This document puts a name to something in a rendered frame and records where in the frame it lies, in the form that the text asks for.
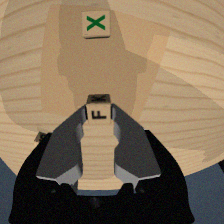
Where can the beige letter block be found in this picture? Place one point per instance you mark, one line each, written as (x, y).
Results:
(99, 109)
(38, 138)
(96, 24)

